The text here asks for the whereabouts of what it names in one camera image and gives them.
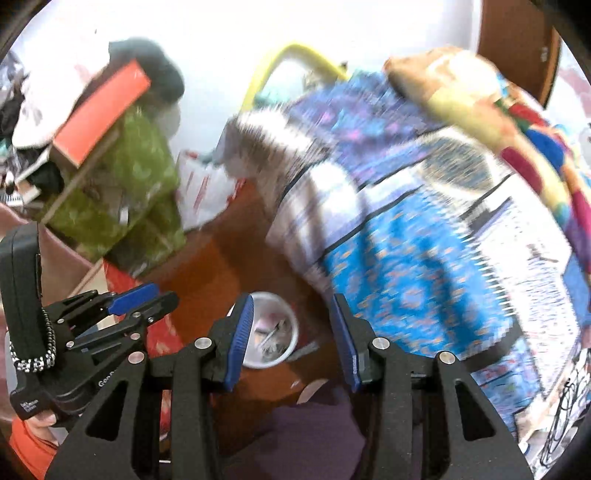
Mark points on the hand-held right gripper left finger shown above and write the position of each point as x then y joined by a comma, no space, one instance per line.
238,341

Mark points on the yellow tube frame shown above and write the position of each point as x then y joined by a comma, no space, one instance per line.
295,48

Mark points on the green patterned bag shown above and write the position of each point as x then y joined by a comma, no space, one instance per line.
138,175

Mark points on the brown cardboard box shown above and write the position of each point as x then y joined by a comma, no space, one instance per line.
60,258

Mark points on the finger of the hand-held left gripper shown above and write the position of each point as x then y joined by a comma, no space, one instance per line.
134,295
157,307

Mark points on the person's left forearm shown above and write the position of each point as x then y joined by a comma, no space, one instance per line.
27,447

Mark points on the person's purple clothing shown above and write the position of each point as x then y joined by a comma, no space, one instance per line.
300,429

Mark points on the white cloth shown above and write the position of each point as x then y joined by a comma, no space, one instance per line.
37,120

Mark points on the white plastic bag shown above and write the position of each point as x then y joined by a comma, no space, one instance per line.
203,184

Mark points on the dark cloth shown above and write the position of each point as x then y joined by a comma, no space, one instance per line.
161,74

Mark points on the colourful fleece blanket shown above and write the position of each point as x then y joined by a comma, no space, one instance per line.
461,97

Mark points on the white round bin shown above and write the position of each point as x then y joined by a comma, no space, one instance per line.
277,314

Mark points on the brown wooden door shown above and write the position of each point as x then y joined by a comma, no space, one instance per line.
512,46

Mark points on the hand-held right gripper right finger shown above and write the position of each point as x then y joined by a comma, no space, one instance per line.
346,341

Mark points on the blue patterned bedsheet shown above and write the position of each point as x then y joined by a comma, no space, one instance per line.
392,258

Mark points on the orange flat box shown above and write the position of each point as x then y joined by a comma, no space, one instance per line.
101,110

